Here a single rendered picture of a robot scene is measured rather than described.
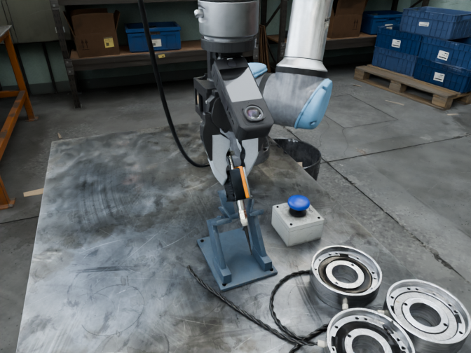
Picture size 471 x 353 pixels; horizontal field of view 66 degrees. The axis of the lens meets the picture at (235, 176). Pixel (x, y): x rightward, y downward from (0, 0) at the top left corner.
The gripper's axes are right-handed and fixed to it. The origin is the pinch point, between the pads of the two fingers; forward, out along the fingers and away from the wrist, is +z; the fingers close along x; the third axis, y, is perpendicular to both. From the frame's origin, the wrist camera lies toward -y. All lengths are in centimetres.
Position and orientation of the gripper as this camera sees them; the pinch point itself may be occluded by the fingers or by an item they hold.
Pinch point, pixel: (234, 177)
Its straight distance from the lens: 55.3
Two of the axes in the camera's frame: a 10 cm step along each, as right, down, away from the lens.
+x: -9.2, 2.0, -3.3
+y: -3.8, -4.8, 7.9
